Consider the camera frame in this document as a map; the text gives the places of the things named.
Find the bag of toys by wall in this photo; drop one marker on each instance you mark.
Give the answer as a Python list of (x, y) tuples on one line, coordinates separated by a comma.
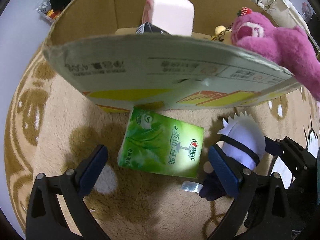
[(45, 10)]

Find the pink tissue roll pack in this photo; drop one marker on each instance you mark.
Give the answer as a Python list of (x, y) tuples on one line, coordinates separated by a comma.
[(176, 17)]

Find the green tissue pack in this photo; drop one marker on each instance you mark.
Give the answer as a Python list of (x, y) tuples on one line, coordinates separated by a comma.
[(159, 144)]

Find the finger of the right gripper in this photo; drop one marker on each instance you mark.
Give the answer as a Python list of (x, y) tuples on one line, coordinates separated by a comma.
[(295, 157)]

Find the yellow plush toy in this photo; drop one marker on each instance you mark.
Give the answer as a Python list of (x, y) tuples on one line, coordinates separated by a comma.
[(222, 33)]

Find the pink plush bear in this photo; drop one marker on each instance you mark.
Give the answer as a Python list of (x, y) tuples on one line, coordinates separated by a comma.
[(287, 47)]

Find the purple-haired plush doll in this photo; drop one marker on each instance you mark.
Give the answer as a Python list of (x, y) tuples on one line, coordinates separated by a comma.
[(242, 140)]

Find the black tissue pack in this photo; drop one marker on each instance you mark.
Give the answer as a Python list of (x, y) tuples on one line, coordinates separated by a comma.
[(148, 28)]

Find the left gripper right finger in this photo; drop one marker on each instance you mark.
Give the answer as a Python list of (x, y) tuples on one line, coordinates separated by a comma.
[(260, 209)]

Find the open cardboard box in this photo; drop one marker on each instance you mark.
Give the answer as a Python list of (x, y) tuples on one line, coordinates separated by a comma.
[(94, 46)]

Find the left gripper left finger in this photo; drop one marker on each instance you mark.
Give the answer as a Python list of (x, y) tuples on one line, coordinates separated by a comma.
[(45, 219)]

